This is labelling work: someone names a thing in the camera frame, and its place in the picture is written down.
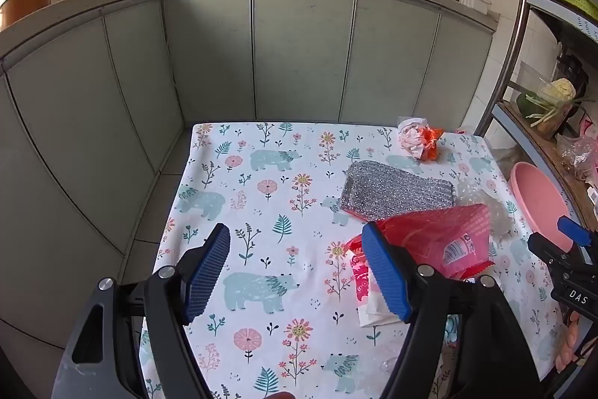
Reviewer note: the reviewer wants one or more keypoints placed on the pink white floral cloth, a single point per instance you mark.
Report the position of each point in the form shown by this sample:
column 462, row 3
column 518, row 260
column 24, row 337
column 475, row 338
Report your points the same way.
column 364, row 282

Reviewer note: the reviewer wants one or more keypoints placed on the clear bag of dried goods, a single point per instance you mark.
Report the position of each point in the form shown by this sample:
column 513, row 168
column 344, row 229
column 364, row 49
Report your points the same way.
column 577, row 153

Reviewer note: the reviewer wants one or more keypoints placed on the green onions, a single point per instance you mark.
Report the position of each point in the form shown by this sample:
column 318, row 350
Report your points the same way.
column 544, row 115

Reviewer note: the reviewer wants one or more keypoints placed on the silver scouring cloth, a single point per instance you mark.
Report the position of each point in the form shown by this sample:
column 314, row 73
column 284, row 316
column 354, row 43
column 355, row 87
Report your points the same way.
column 392, row 191

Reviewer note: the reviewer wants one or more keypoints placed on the napa cabbage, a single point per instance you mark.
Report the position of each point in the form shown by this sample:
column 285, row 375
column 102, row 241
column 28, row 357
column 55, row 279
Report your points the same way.
column 563, row 89

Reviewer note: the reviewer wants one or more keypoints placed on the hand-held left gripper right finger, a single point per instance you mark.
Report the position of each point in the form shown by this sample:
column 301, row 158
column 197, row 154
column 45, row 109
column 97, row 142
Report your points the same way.
column 385, row 273

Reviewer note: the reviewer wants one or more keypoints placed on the orange and white crumpled wrapper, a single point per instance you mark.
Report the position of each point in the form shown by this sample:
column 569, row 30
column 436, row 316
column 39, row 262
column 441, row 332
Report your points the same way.
column 420, row 139

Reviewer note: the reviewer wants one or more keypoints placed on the clear glass jar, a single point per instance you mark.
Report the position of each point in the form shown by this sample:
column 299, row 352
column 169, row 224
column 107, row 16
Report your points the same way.
column 551, row 123

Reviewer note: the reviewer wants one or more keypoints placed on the small clear plastic scrap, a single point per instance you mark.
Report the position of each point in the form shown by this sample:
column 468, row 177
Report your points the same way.
column 388, row 364

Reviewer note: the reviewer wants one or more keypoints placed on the black blender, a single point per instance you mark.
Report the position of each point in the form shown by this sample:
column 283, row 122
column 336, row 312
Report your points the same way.
column 572, row 67

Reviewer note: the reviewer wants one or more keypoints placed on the green pepper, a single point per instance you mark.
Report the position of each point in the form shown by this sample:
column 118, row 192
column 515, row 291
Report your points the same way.
column 528, row 104

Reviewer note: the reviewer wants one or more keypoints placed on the person's right hand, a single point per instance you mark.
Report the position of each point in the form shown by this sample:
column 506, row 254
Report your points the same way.
column 572, row 340

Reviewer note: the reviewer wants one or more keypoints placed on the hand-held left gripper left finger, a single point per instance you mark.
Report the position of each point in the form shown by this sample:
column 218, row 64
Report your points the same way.
column 210, row 273

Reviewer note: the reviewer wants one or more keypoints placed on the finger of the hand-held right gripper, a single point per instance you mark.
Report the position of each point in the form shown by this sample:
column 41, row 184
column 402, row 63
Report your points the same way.
column 573, row 231
column 546, row 249

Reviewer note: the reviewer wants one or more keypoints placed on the grey kitchen cabinet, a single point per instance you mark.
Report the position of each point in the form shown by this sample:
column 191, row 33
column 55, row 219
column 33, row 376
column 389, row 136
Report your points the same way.
column 299, row 43

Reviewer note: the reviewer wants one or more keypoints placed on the metal shelf rack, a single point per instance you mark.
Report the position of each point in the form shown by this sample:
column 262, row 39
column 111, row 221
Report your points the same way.
column 516, row 29

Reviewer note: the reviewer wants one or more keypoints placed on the brown round basin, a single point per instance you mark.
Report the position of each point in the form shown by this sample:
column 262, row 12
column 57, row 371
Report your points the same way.
column 23, row 4

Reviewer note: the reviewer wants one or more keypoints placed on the pink plastic basin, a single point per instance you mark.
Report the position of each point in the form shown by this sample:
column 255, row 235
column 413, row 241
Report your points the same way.
column 537, row 202

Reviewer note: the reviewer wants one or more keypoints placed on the red plastic packet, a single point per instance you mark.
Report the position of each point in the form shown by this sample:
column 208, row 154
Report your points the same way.
column 434, row 230

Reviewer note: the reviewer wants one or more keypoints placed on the white plastic tray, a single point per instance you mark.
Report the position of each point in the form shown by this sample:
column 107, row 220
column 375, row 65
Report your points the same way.
column 472, row 1

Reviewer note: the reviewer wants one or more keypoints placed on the clear crumpled plastic wrap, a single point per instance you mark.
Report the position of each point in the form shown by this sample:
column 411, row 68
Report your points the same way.
column 500, row 216

